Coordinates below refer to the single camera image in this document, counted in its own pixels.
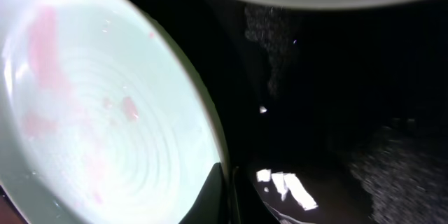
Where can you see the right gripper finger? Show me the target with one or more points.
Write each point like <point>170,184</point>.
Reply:
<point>211,205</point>

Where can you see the black round tray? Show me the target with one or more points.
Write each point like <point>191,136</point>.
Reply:
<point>329,116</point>

